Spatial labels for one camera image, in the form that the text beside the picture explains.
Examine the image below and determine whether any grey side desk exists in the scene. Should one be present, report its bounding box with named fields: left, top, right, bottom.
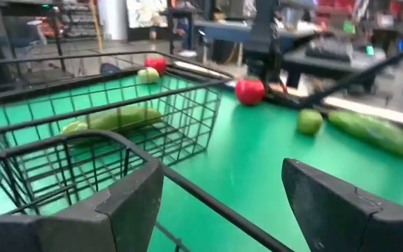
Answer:
left=280, top=33, right=398, bottom=95

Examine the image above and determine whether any yellow pole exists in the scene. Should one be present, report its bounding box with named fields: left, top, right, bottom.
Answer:
left=88, top=0, right=104, bottom=53

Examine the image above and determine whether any black keyboard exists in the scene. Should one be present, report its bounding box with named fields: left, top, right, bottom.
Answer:
left=304, top=36, right=355, bottom=63

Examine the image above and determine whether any blue grey work table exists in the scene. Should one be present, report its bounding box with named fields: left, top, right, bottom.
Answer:
left=193, top=19, right=316, bottom=48

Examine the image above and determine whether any green table mat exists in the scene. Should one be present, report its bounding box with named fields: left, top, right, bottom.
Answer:
left=0, top=71, right=403, bottom=252

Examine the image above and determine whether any person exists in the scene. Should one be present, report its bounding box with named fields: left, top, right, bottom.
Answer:
left=171, top=0, right=199, bottom=59

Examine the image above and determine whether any red toy tomato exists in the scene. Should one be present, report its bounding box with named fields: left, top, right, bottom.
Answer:
left=234, top=77, right=267, bottom=106
left=143, top=55, right=168, bottom=76

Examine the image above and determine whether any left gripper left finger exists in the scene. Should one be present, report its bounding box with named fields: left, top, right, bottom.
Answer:
left=0, top=159, right=165, bottom=252

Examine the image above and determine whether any white round column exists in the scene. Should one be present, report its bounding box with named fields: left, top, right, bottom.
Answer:
left=98, top=0, right=129, bottom=41

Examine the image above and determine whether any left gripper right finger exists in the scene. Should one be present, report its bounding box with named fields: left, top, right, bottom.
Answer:
left=281, top=157, right=403, bottom=252

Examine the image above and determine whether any black wire basket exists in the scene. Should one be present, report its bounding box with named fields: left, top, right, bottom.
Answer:
left=0, top=50, right=236, bottom=176
left=0, top=129, right=295, bottom=252

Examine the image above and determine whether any green toy cucumber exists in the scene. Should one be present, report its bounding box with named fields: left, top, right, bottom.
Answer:
left=60, top=106, right=163, bottom=136
left=327, top=110, right=403, bottom=162

